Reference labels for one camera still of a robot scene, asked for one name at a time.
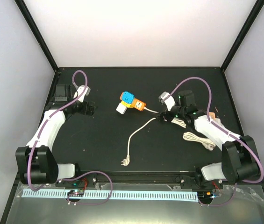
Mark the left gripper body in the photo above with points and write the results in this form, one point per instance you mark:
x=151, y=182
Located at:
x=84, y=110

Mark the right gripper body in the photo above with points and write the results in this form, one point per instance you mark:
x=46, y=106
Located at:
x=168, y=118

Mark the orange power strip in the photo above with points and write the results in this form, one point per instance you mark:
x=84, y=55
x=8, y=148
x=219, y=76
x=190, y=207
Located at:
x=138, y=104

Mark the white charger plug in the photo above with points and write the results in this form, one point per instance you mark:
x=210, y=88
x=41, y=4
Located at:
x=121, y=108

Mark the blue plug adapter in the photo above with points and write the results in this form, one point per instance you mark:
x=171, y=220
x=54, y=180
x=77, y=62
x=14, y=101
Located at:
x=127, y=97

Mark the yellow cube socket adapter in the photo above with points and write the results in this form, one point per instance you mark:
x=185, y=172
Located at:
x=126, y=104

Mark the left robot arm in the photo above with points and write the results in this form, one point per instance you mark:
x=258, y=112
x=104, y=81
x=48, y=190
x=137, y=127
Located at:
x=35, y=161

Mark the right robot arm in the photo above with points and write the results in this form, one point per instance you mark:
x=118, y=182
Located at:
x=237, y=164

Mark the white socket adapter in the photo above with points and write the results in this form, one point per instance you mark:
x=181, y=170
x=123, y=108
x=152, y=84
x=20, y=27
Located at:
x=218, y=121

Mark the pink round object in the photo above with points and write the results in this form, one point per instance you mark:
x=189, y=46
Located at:
x=212, y=115

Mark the light blue slotted strip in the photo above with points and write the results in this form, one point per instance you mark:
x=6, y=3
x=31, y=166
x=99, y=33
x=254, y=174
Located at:
x=112, y=195

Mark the clear plastic sheet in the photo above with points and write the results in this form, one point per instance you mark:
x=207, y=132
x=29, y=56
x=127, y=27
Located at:
x=243, y=204

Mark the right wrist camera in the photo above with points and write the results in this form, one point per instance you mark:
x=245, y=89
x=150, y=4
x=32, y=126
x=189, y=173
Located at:
x=167, y=99

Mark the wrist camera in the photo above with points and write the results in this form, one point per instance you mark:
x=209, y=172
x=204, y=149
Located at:
x=167, y=99
x=81, y=93

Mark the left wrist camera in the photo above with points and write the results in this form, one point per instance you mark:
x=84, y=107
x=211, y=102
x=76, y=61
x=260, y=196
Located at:
x=81, y=93

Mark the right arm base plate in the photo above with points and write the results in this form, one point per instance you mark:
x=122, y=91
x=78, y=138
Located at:
x=196, y=182

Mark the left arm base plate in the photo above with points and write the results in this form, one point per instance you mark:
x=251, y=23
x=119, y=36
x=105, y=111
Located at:
x=84, y=182

